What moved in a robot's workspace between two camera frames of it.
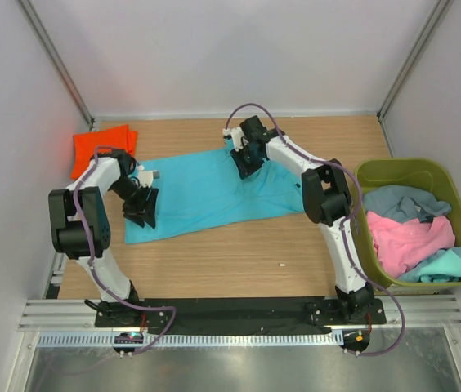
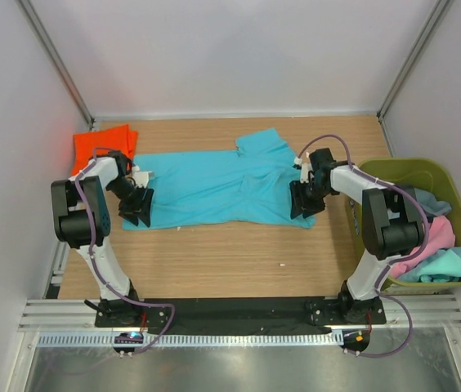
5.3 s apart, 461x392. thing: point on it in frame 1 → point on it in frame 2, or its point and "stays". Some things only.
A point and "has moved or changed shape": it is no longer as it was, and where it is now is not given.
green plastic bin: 424,175 stays
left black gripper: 145,210 stays
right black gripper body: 246,160 → 314,194
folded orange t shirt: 84,145 stays
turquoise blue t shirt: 204,190 has moved or changed shape
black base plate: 237,315 stays
